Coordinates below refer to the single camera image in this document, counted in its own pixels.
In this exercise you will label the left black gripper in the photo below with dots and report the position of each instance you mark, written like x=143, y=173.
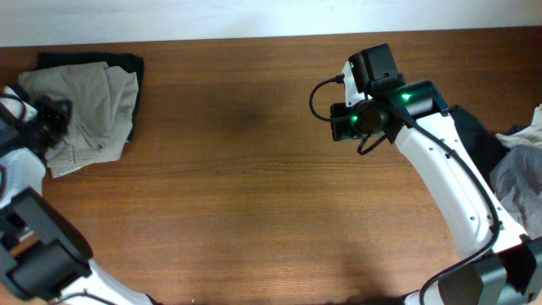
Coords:
x=52, y=117

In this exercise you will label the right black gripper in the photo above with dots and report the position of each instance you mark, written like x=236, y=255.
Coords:
x=340, y=123

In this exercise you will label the khaki cargo shorts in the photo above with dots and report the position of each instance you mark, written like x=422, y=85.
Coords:
x=103, y=98

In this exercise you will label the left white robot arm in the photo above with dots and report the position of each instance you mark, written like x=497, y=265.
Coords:
x=43, y=256

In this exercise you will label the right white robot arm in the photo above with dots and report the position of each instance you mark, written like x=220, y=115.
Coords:
x=500, y=263

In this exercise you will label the folded black garment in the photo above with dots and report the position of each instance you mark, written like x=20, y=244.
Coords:
x=129, y=62

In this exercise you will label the dark teal garment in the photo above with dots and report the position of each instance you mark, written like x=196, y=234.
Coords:
x=485, y=150

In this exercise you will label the grey brown garment pile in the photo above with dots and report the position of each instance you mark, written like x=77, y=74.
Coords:
x=516, y=181

